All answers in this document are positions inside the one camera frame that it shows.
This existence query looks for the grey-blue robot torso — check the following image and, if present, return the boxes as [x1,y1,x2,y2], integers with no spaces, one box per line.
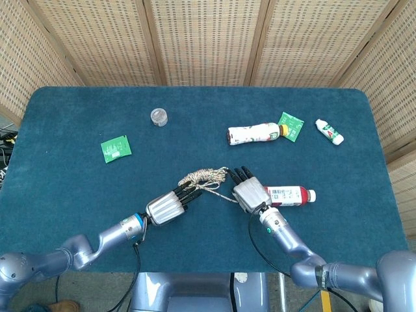
[129,272,270,312]

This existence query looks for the floor cable bundle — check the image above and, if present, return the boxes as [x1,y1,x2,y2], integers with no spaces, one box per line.
[0,128,18,186]

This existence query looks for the braided beige rope bundle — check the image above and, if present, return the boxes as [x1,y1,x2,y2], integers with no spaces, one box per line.
[177,166,240,204]

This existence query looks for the small white yogurt bottle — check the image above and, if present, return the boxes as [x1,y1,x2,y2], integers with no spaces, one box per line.
[315,118,345,146]

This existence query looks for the red label juice bottle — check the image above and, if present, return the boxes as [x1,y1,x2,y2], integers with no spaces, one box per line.
[262,185,317,208]

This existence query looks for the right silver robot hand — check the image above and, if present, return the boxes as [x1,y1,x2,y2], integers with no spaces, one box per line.
[227,166,273,215]

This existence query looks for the green foil sachet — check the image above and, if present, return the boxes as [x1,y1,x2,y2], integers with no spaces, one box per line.
[278,111,305,143]
[100,135,133,164]

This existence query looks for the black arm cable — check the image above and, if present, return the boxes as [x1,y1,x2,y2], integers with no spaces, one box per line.
[248,201,358,312]
[110,216,149,312]

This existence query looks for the blue carpet table cover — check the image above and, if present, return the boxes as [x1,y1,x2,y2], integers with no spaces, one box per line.
[0,86,409,274]

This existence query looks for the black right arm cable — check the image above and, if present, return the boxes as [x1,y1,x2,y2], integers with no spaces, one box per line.
[248,201,358,312]

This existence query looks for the small clear plastic jar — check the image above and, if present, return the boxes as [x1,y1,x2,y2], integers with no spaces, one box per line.
[150,107,168,127]

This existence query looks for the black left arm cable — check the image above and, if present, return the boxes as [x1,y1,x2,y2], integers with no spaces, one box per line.
[110,216,149,312]

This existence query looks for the metal table leg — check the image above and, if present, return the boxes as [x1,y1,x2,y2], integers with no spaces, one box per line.
[278,272,287,312]

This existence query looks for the woven folding screen panel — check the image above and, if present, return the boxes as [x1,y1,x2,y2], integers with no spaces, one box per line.
[245,0,391,88]
[0,0,85,126]
[142,0,270,87]
[337,0,416,248]
[27,0,167,87]

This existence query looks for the white bottle with orange cap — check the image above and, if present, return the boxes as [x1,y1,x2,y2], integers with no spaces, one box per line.
[226,122,290,146]

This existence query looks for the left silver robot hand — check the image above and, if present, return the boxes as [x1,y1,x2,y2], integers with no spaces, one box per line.
[145,181,204,228]

